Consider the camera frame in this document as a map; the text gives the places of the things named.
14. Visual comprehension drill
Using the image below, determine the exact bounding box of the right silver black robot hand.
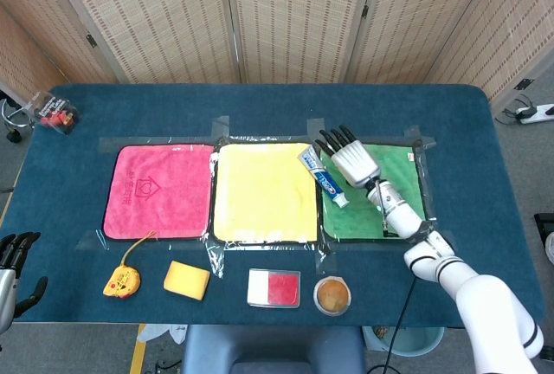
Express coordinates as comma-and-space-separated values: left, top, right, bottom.
314, 125, 383, 188

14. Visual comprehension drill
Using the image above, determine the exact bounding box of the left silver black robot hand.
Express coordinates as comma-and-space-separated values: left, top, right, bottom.
0, 231, 49, 335

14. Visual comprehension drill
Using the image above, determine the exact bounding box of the blue white toothpaste tube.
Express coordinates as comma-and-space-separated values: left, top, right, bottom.
297, 145, 351, 209

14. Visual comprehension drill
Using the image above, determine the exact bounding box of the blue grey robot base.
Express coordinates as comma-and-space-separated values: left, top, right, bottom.
181, 325, 367, 374

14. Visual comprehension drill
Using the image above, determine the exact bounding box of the green towel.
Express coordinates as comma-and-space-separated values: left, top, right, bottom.
319, 143, 429, 243

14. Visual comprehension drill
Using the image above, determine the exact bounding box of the yellow towel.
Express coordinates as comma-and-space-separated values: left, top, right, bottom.
211, 142, 320, 245

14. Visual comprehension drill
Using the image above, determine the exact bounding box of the pink towel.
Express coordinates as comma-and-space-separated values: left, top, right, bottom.
102, 143, 216, 242

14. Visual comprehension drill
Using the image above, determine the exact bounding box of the blue felt table cover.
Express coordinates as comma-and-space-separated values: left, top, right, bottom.
0, 83, 546, 330

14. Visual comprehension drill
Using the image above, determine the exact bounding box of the yellow tape measure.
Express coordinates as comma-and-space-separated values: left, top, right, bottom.
102, 229, 158, 300

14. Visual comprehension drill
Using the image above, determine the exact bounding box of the brown bun in clear cup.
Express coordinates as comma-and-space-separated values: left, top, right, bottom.
312, 275, 352, 317

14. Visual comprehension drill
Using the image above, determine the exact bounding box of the red white ink pad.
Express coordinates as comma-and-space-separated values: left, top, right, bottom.
246, 268, 302, 309

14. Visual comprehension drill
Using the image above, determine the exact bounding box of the white plastic bag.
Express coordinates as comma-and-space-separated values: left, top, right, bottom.
137, 324, 190, 346

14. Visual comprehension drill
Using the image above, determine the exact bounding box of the chrome stool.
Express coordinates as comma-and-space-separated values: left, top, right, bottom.
0, 96, 35, 144

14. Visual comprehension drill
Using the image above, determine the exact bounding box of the yellow sponge block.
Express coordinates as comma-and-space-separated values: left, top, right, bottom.
163, 260, 211, 301

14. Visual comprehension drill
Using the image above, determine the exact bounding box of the plastic bag with red items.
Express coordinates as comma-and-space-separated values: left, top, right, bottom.
29, 91, 83, 136

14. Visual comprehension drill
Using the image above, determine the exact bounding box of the white power strip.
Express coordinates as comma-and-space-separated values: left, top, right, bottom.
514, 104, 554, 126

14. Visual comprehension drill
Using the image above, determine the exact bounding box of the light blue bin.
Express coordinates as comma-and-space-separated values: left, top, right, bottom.
362, 326, 446, 358

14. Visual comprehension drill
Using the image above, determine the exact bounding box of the woven folding screen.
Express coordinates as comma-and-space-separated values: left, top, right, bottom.
0, 0, 554, 106

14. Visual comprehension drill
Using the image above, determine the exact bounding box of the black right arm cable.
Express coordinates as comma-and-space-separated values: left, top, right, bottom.
367, 276, 419, 374

